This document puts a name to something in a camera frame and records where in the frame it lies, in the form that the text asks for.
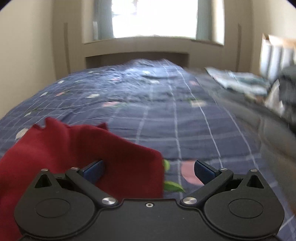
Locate dark red long-sleeve sweater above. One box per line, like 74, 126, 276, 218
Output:
1, 118, 165, 240

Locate white padded headboard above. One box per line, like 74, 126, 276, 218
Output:
259, 34, 295, 83

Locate dark grey bundled blanket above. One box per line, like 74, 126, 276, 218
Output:
278, 65, 296, 133

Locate right blue-grey curtain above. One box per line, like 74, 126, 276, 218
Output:
196, 0, 212, 41

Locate white framed window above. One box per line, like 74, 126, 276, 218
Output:
111, 0, 198, 39

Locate grey quilted bed cover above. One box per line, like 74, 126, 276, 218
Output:
187, 68, 295, 210

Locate blue-grey curtain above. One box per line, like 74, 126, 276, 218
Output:
93, 0, 114, 40
196, 0, 212, 41

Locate blue plaid floral quilt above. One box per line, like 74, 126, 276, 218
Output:
1, 59, 295, 240

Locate beige window-sill cabinet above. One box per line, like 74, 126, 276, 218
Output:
82, 37, 224, 68

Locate right beige tall wardrobe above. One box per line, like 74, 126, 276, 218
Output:
217, 1, 253, 72

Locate left blue-grey curtain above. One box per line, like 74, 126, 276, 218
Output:
93, 0, 114, 40

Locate light blue striped folded clothes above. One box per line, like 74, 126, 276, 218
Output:
205, 67, 271, 96

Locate left beige tall wardrobe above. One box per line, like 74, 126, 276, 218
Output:
52, 1, 95, 79

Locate beige tall wardrobe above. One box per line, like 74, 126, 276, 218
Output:
217, 1, 253, 72
52, 1, 95, 79

